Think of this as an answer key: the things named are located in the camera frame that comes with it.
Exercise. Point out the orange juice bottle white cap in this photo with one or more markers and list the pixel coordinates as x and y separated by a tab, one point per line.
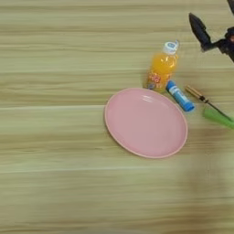
161	70

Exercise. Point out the green plastic stick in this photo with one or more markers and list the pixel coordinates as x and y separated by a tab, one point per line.
213	115

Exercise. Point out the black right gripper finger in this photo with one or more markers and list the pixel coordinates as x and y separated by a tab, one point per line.
231	4
199	30

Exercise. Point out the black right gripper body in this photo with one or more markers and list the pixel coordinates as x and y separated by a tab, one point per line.
228	45

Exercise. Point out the blue glue stick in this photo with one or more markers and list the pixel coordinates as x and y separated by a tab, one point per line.
179	96

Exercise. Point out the pink round plate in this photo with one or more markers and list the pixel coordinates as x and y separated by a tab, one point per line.
146	122

